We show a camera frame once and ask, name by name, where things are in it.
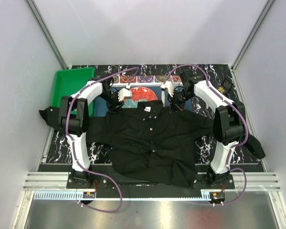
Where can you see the black button shirt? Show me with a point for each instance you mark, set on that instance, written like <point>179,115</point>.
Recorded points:
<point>149,142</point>

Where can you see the black brooch box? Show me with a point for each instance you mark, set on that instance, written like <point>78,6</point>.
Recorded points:
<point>227,84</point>

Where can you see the silver table knife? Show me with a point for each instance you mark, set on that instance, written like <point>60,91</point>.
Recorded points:
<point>163,96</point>

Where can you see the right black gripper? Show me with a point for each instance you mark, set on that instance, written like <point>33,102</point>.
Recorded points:
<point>173,108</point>

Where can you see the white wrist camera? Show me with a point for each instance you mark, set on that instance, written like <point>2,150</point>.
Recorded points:
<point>124,93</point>
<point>167,86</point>

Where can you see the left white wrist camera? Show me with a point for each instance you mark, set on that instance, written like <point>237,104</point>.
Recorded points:
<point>124,93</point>

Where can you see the green plastic tray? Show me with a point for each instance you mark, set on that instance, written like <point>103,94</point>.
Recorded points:
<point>68,82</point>

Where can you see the blue patterned placemat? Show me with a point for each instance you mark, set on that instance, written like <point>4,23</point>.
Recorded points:
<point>99,105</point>

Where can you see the red floral plate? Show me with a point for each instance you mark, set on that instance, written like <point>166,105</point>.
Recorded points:
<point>139,94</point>

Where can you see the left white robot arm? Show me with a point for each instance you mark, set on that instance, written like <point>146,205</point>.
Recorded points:
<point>74,120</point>

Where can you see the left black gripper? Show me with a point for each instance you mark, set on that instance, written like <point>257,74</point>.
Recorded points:
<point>115,107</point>

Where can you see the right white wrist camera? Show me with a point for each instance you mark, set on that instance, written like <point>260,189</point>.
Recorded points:
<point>167,86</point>

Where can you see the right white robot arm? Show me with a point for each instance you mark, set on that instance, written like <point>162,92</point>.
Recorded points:
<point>229,127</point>

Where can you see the gold brooch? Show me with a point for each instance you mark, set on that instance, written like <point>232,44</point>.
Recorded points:
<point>221,90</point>

